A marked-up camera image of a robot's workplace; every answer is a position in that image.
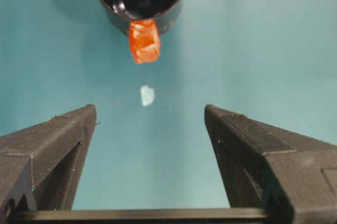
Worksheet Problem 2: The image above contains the blue-green table cloth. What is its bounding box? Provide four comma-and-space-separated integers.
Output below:
0, 0, 337, 224

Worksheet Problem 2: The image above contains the small white paper scrap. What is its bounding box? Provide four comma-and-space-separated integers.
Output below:
140, 85, 156, 107

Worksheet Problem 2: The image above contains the black cup holder red handle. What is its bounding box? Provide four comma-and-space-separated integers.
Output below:
92, 0, 187, 64

